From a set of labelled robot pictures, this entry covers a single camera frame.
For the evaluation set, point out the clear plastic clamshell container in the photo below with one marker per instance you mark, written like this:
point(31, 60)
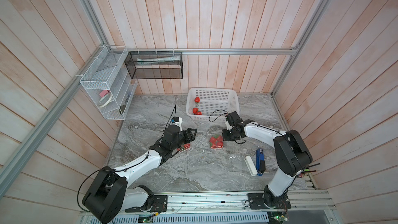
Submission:
point(216, 142)

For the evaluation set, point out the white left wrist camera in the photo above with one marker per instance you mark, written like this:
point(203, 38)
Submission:
point(177, 121)

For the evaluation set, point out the roll of tape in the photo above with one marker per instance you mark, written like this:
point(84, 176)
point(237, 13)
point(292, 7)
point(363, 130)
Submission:
point(105, 100)

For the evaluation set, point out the packed strawberry with long stem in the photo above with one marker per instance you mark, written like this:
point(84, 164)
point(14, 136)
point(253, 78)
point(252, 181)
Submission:
point(213, 140)

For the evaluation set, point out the blue object on table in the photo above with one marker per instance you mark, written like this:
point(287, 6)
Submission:
point(260, 162)

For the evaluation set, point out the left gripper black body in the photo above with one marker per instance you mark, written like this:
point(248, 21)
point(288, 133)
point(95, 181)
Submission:
point(180, 141)

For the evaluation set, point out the white wire wall shelf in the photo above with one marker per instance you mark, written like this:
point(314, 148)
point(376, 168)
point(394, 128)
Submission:
point(107, 71)

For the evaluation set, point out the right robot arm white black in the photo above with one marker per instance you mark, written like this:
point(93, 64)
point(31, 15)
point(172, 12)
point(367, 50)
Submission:
point(292, 154)

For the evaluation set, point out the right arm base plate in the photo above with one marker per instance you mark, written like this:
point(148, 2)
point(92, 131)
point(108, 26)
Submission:
point(268, 201)

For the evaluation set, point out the pink note pad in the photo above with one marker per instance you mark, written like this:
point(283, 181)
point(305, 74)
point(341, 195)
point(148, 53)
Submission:
point(103, 93)

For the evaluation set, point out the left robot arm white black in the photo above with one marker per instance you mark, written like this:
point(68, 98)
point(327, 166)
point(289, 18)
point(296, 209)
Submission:
point(109, 193)

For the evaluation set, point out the black mesh wall basket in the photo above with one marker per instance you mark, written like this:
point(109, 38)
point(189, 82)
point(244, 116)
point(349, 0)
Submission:
point(154, 65)

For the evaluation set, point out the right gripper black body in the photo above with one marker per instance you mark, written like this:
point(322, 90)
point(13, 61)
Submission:
point(229, 135)

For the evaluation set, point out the red strawberry in basket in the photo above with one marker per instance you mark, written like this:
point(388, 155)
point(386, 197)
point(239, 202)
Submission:
point(195, 110)

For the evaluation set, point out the white perforated plastic basket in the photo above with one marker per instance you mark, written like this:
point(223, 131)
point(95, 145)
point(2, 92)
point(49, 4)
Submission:
point(213, 102)

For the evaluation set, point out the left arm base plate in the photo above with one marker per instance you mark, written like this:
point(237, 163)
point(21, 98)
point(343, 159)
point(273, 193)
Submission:
point(155, 204)

